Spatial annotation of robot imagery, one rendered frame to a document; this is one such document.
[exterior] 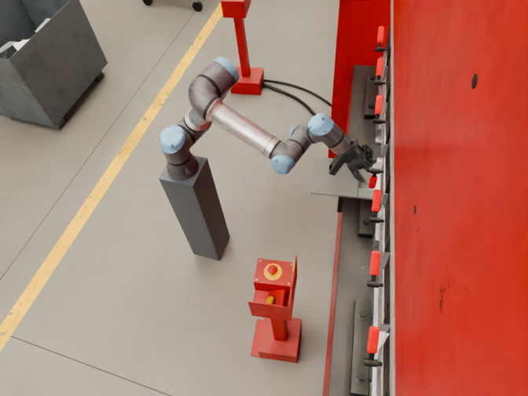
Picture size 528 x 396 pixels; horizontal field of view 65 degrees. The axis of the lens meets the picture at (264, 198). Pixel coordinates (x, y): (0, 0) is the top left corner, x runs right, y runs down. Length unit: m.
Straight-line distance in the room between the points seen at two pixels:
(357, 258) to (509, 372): 1.22
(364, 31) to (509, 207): 1.87
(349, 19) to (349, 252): 1.14
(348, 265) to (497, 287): 1.18
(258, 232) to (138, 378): 1.07
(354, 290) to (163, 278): 1.41
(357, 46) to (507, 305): 1.96
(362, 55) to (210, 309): 1.62
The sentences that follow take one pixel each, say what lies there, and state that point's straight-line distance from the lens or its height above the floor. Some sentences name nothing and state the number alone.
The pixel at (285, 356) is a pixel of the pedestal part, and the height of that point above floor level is 0.11.
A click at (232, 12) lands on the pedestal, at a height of 0.72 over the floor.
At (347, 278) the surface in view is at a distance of 1.57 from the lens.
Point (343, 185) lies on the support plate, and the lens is 1.63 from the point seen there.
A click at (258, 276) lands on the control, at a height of 0.78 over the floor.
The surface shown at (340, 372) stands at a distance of 1.47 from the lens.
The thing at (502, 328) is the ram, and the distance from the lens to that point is 0.44.
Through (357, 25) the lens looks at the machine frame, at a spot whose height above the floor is 1.10.
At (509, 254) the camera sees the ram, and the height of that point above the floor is 1.96.
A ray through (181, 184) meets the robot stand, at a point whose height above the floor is 0.77.
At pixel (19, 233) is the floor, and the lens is 3.26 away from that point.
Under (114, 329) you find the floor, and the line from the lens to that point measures 2.63.
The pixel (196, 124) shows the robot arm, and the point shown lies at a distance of 1.89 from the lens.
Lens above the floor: 2.30
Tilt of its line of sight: 55 degrees down
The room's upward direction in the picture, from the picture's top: 8 degrees counter-clockwise
